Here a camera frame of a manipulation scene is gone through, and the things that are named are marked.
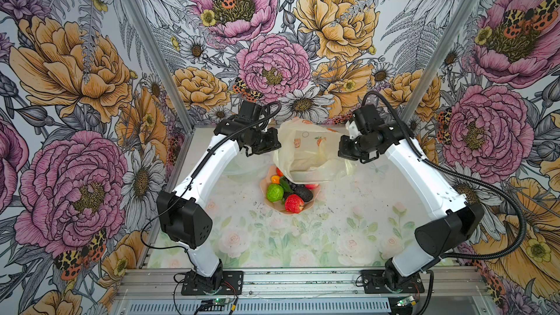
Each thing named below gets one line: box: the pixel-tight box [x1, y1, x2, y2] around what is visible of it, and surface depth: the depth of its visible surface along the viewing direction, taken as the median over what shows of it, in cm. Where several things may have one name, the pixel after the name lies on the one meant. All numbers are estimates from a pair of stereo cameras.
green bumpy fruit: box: [266, 183, 284, 203], surface depth 89 cm
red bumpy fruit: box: [284, 193, 305, 214], surface depth 85 cm
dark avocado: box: [290, 183, 314, 202], surface depth 90 cm
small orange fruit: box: [270, 175, 281, 185], surface depth 96 cm
